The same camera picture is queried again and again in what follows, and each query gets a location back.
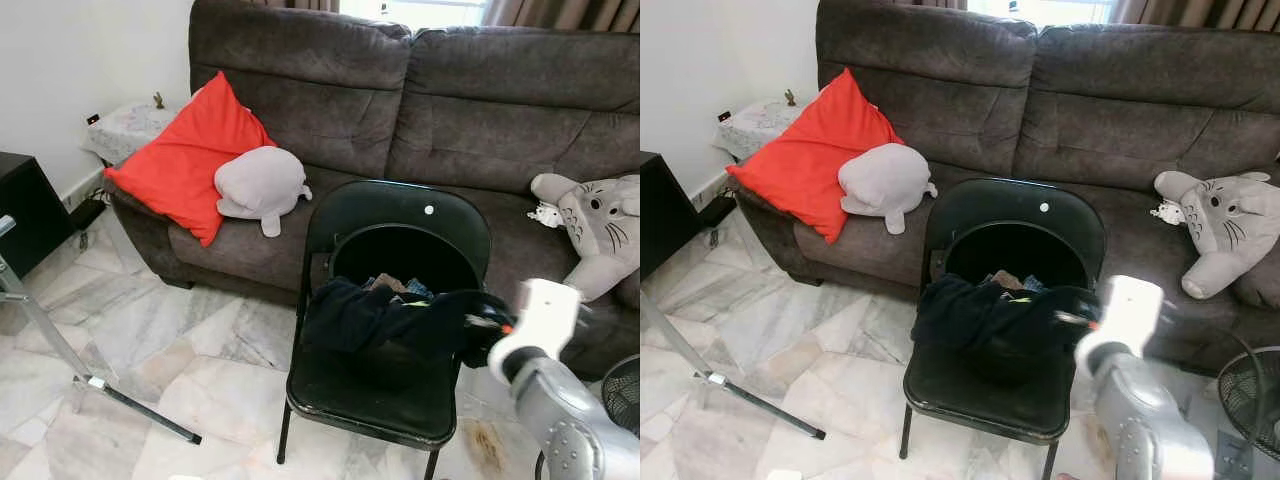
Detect brown garment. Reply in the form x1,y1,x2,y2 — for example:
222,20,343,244
978,268,1051,298
362,270,436,301

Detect black laundry basket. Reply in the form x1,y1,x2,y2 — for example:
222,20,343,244
940,220,1096,386
325,222,486,391

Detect black folding chair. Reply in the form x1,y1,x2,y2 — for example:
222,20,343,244
277,180,493,480
898,177,1109,480

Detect black floor fan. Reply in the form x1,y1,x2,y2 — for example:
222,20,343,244
1215,345,1280,480
600,352,641,441

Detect grey Totoro plush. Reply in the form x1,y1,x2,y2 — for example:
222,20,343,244
1153,168,1280,301
530,172,641,303

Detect dark brown fabric sofa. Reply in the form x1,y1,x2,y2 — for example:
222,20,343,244
728,0,1280,376
105,0,641,381

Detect grey seal plush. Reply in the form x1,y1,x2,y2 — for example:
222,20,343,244
837,143,939,236
213,146,313,239

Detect black power strip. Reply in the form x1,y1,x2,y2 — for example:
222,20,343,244
72,196,109,231
700,195,739,229

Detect silver clothes drying rack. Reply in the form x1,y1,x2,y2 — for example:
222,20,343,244
0,215,203,446
640,290,827,441

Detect brown curtain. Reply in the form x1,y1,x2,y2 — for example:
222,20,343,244
1110,0,1280,26
480,0,641,34

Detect side table white patterned cloth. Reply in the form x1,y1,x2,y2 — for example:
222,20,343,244
80,95,191,166
715,95,809,161

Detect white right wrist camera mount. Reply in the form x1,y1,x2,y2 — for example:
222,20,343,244
1075,275,1166,376
488,278,583,381

